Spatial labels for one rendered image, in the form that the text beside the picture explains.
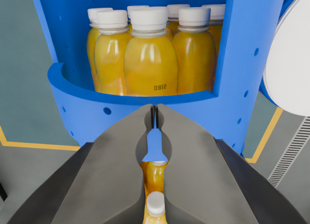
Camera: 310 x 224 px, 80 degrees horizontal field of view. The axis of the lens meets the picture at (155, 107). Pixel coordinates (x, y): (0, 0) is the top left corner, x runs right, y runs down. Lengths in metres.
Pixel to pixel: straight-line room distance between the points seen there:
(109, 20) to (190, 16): 0.10
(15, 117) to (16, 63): 0.52
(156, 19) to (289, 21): 0.25
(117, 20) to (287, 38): 0.28
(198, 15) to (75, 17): 0.20
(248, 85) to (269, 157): 2.09
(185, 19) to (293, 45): 0.22
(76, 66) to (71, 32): 0.05
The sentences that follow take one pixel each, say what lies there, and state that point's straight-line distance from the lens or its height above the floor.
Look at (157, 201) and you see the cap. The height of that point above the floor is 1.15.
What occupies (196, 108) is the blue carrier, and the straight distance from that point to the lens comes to 0.16.
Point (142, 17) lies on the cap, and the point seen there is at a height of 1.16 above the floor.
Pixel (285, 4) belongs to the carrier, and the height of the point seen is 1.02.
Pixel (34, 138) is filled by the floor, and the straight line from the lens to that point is 2.14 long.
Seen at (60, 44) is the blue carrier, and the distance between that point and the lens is 0.31.
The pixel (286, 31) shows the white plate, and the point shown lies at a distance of 0.39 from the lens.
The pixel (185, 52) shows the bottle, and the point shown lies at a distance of 0.24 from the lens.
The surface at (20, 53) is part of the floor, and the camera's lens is 1.73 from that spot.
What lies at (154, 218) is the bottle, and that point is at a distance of 0.43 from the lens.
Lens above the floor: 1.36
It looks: 59 degrees down
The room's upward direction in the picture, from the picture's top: 179 degrees counter-clockwise
